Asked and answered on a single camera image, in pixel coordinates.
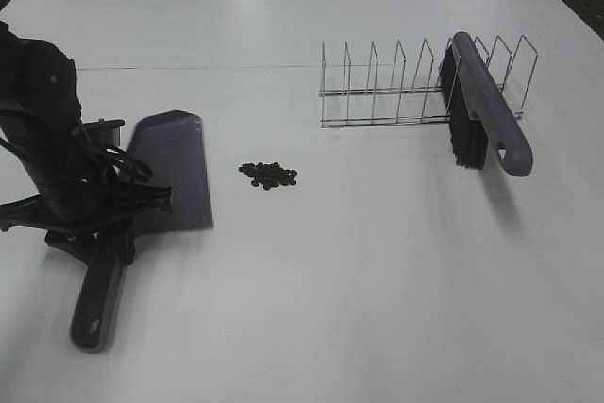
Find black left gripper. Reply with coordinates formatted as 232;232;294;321
1;124;170;265

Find purple plastic dustpan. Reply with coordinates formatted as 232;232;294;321
70;110;213;353

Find pile of coffee beans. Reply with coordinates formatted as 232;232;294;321
238;161;297;191

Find purple hand brush black bristles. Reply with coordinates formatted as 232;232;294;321
440;31;533;177

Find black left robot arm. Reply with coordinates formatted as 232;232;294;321
1;24;172;265

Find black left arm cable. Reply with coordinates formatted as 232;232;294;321
70;126;155;185

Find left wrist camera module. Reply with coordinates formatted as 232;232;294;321
83;119;125;146

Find chrome wire dish rack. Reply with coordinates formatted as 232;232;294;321
318;35;539;128

